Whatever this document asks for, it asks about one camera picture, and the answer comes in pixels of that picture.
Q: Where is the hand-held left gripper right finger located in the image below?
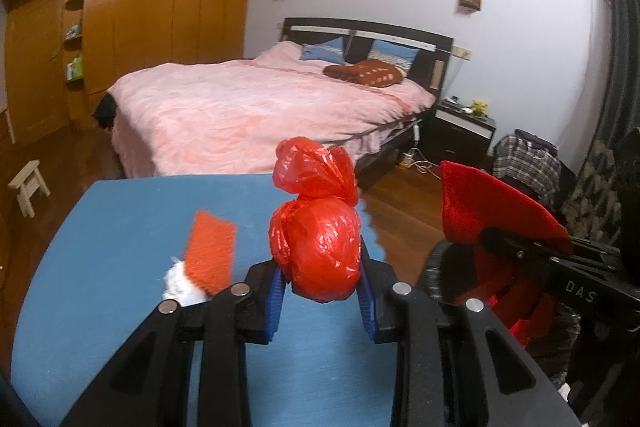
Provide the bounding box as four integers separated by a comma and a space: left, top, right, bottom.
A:
356, 243, 571, 427

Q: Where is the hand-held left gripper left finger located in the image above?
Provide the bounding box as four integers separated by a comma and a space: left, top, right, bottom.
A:
60, 259, 288, 427

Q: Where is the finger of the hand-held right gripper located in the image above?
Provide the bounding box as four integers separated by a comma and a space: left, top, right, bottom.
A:
479, 227, 576, 275

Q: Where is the red plastic bag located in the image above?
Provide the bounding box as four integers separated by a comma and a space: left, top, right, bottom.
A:
268, 137, 362, 305

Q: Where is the black lined trash bin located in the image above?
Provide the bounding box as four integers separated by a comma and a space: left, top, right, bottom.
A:
417, 239, 581, 378

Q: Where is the orange foam sheet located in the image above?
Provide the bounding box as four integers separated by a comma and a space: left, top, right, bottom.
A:
186, 210, 238, 297

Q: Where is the plaid bag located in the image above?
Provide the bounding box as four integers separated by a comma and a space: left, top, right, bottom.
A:
492, 130, 562, 202

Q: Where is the patterned grey cloth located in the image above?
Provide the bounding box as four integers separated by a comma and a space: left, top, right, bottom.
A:
560, 139, 626, 243

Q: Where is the white crumpled tissue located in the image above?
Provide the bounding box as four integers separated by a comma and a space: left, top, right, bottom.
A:
161, 259, 211, 308

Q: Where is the dark nightstand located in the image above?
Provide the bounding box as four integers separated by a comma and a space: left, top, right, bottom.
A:
434, 99, 497, 168

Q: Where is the pink blanket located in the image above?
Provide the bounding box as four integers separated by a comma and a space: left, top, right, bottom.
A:
107, 41, 437, 180

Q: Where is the red dotted pillow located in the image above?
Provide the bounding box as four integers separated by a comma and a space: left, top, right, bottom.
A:
323, 60, 405, 86

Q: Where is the blue pillow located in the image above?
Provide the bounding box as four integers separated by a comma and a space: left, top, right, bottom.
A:
368, 39, 420, 72
300, 38, 346, 62

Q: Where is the grey curtain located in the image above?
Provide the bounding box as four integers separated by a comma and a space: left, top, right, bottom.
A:
597, 0, 640, 158

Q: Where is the dark wooden bed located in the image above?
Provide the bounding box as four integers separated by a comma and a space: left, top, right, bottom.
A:
107, 18, 455, 180

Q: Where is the black cloth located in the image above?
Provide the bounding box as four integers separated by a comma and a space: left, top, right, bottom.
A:
94, 93, 118, 130

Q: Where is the white wooden stool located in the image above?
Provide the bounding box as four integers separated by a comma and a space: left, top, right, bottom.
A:
7, 160, 52, 218

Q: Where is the wooden wardrobe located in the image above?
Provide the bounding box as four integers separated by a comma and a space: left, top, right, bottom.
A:
5, 0, 258, 132

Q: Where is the wooden door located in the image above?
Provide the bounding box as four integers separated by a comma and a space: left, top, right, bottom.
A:
5, 0, 68, 142

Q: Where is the white cable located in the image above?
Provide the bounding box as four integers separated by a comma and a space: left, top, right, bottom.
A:
407, 122, 441, 175

